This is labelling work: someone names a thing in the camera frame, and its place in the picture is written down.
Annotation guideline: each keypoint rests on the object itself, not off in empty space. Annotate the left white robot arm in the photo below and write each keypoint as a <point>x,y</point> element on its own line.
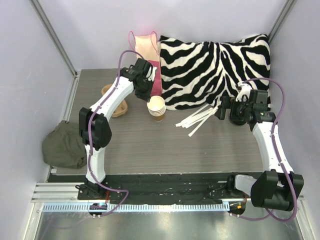
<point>93,122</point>

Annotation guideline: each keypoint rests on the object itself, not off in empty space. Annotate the white wrapped straw long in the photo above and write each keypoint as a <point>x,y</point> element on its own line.
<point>212,112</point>

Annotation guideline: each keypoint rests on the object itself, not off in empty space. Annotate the zebra print pillow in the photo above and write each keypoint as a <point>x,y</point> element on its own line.
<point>197,73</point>

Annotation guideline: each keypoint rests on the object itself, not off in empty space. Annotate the olive green cloth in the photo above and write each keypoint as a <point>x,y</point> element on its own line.
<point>63,147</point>

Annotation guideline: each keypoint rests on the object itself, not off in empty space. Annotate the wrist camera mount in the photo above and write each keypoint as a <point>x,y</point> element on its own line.
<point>151,75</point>
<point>243,87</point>

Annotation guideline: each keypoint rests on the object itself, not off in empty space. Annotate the stack of paper cups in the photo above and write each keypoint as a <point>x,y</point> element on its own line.
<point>157,108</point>

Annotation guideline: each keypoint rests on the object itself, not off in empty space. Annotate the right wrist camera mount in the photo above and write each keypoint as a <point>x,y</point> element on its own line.
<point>243,87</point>

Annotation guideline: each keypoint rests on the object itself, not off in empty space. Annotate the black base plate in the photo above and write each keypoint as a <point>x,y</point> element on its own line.
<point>162,189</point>

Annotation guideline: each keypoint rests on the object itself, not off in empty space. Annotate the pink paper gift bag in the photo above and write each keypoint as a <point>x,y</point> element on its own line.
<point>147,46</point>

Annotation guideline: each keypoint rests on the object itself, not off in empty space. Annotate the stack of black lids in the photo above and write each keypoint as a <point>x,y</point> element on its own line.
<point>237,120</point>

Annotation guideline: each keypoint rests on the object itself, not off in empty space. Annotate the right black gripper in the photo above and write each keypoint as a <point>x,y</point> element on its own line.
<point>224,107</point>

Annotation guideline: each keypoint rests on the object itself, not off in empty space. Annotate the brown pulp cup carrier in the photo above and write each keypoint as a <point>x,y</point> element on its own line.
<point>122,107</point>

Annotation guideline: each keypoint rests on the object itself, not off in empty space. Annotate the aluminium rail frame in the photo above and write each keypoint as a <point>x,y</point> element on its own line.
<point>55,192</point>

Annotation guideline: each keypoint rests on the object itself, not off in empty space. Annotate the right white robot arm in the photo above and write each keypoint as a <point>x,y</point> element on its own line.
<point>278,185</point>

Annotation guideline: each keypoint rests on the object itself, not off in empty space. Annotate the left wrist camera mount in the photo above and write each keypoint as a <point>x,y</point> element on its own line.
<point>151,75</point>

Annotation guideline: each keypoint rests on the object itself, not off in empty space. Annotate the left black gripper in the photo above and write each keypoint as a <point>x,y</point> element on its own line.
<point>145,93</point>

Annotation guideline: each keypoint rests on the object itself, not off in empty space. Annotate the white slotted cable duct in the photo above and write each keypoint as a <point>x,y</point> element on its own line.
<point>97,207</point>

